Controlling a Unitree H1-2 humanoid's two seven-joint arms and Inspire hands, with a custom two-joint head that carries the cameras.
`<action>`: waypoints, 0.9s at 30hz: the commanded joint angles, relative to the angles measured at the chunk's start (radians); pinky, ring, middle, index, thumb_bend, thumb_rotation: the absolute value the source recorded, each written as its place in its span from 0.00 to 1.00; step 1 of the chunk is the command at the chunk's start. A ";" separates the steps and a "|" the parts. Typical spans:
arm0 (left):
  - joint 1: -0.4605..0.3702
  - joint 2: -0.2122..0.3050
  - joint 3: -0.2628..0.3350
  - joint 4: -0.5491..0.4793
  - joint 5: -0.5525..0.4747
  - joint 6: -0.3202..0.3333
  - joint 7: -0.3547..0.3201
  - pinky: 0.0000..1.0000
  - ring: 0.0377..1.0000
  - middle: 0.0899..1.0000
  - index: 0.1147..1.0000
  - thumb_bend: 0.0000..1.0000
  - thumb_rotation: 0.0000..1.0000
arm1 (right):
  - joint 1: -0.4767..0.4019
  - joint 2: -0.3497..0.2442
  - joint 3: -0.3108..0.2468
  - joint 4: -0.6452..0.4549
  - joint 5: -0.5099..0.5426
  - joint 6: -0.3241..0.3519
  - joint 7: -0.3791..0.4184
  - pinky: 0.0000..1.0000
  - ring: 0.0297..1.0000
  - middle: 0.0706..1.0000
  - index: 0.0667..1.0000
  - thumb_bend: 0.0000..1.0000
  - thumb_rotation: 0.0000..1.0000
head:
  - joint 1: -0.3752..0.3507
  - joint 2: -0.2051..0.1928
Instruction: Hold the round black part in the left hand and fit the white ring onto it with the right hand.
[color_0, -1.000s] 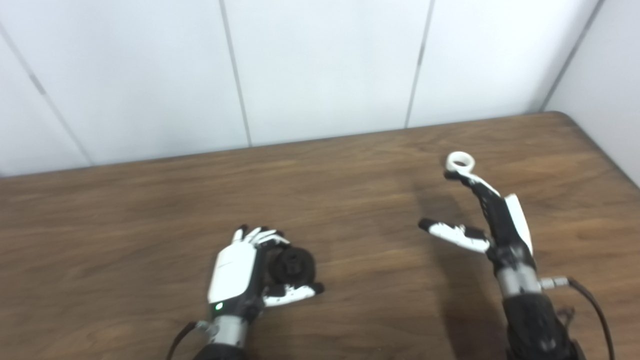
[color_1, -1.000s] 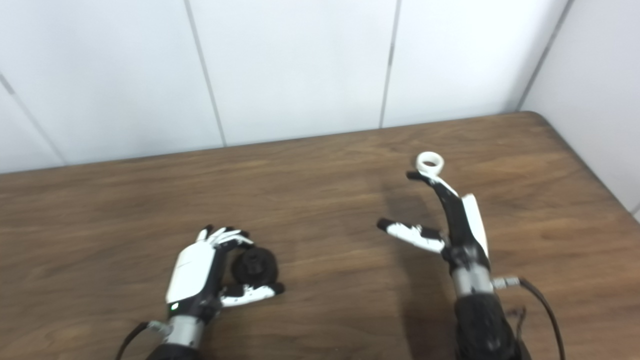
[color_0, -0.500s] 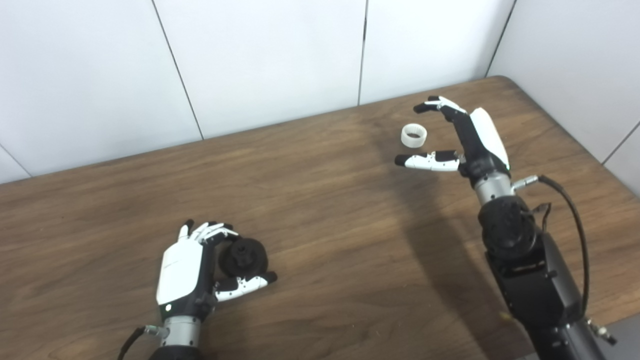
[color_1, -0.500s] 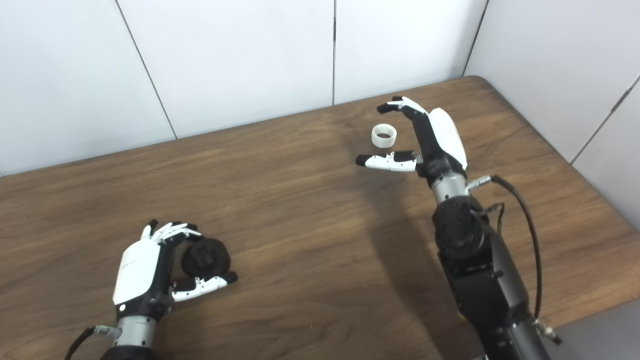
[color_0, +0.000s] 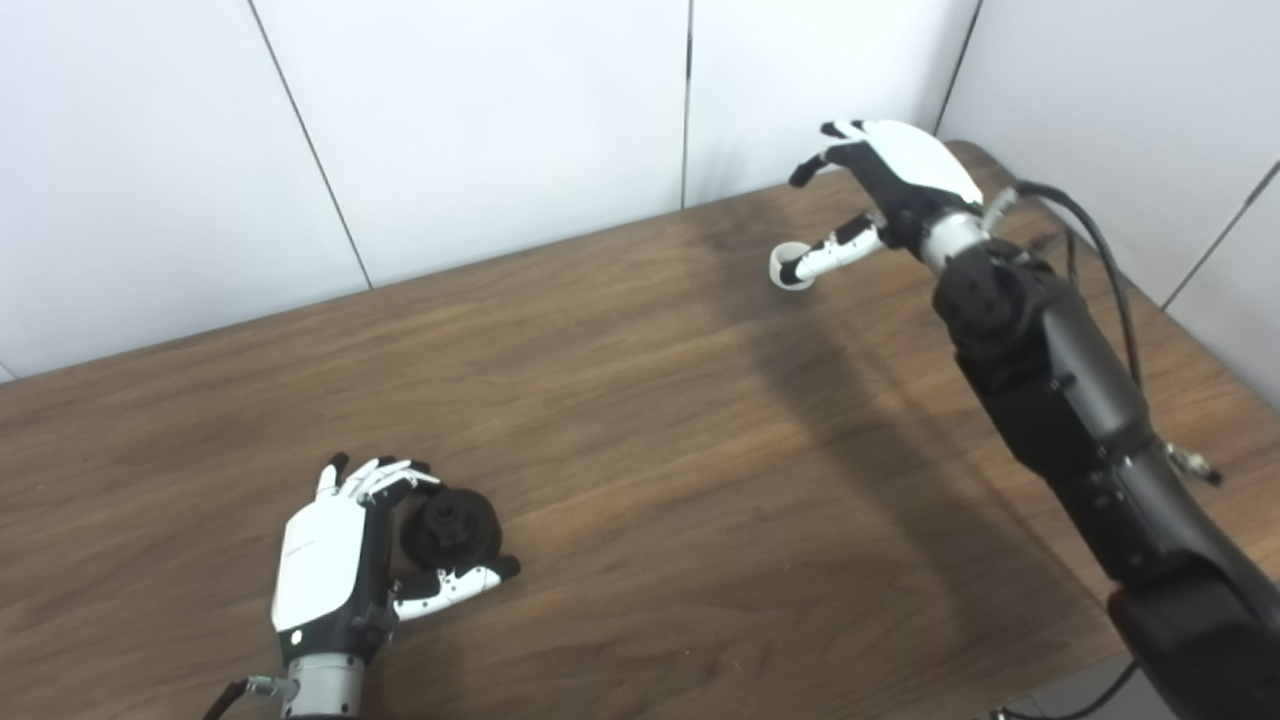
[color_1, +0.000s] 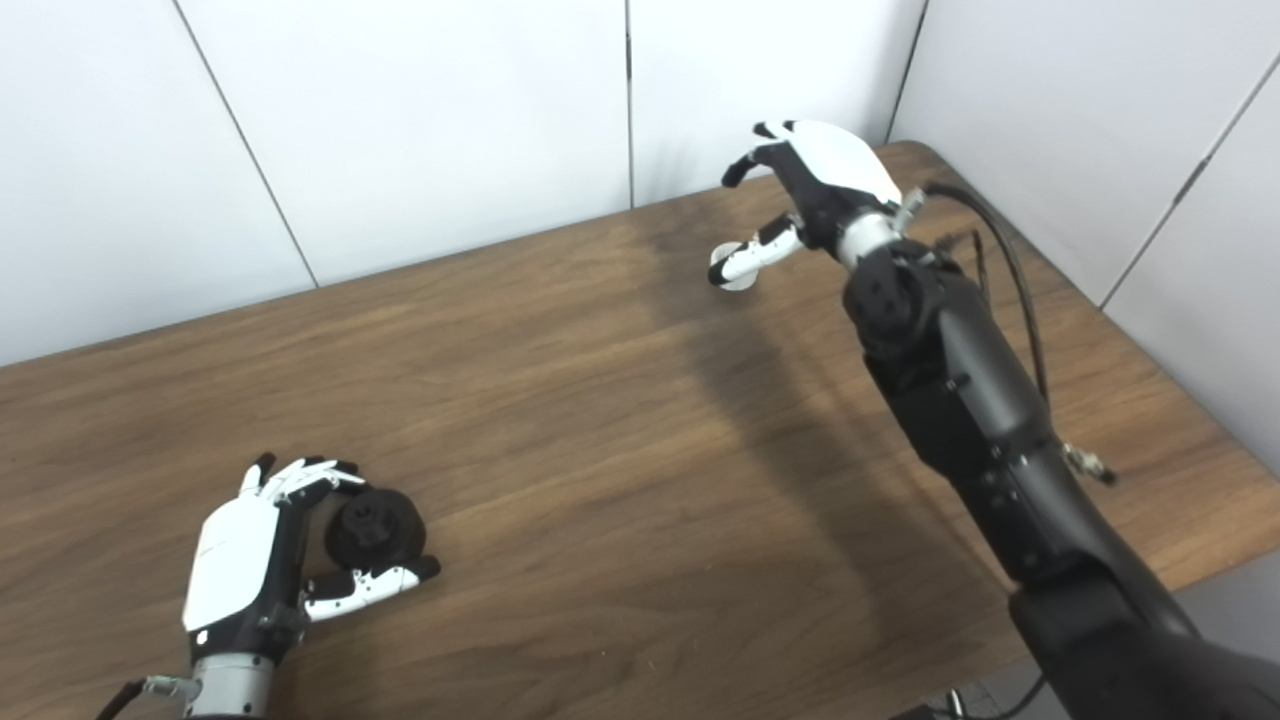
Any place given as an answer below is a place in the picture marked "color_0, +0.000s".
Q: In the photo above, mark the white and black left hand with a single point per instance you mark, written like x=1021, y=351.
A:
x=320, y=560

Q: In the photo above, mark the white and black right hand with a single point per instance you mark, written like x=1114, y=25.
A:
x=915, y=160

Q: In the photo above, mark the round black part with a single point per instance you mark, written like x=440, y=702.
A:
x=450, y=530

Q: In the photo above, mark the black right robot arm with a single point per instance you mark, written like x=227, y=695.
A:
x=1060, y=380

